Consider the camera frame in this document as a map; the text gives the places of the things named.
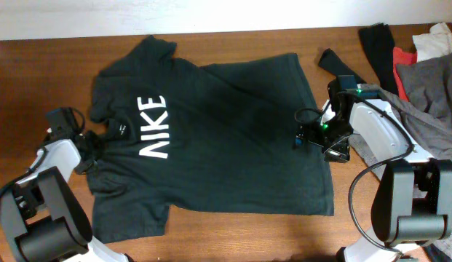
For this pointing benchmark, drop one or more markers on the grey garment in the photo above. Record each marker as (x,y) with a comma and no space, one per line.
(428,115)

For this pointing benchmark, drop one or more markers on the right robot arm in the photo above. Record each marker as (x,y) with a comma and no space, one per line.
(413,203)

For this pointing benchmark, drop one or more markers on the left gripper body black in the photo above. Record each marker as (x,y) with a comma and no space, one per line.
(96,147)

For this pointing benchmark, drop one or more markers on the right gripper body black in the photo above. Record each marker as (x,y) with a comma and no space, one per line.
(332,137)

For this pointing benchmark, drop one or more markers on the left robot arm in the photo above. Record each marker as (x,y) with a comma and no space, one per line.
(40,216)

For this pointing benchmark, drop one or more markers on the black garment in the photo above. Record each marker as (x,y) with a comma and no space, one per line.
(377,44)

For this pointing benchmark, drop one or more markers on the black Nike t-shirt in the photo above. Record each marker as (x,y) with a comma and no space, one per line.
(216,138)

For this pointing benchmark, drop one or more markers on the white garment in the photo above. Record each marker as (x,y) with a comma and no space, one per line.
(436,43)

